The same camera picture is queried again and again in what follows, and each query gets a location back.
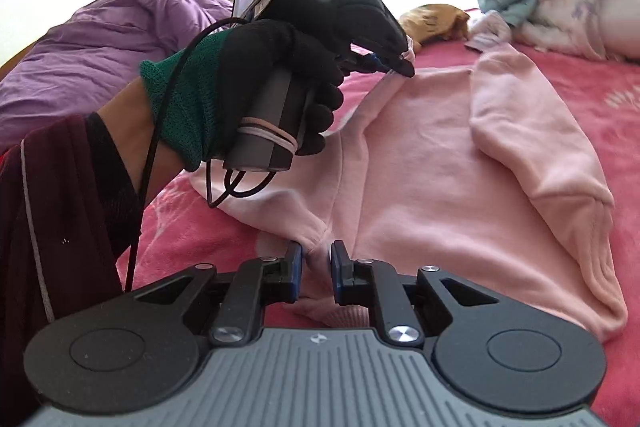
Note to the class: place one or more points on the black gloved left hand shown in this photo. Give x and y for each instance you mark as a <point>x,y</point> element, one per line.
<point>241,94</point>

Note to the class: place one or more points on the left forearm maroon sleeve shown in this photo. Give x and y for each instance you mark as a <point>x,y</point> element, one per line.
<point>69,209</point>

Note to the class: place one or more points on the purple quilt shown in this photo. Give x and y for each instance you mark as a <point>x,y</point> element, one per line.
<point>80,65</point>

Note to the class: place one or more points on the pink floral bed blanket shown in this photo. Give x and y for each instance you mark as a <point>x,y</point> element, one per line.
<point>603,97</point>

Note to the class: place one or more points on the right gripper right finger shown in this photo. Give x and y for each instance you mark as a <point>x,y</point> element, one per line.
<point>376,286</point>

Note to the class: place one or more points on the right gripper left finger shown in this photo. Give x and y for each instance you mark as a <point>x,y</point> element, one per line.
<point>244,295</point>

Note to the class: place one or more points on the small yellow brown garment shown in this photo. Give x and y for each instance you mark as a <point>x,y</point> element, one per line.
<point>432,22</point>

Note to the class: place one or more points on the white pillow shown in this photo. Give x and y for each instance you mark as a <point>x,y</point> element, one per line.
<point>620,27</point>

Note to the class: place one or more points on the pink sweatshirt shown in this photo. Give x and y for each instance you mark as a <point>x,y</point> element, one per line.
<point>479,169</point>

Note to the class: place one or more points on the white purple floral garment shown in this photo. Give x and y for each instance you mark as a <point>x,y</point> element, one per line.
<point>566,26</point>

